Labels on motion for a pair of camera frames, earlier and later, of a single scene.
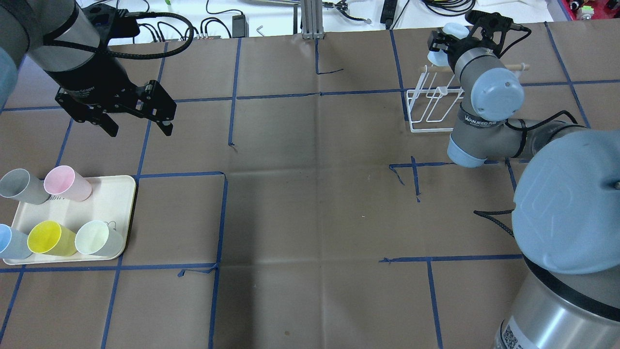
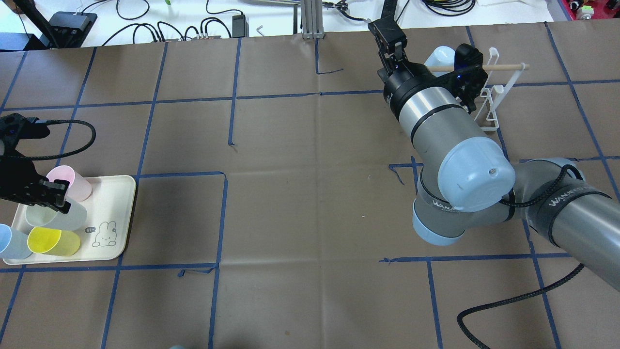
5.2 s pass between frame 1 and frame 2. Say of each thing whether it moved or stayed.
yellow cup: stayed
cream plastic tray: stayed
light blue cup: moved
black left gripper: moved
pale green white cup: moved
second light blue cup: stayed
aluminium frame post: stayed
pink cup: stayed
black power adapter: stayed
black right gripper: moved
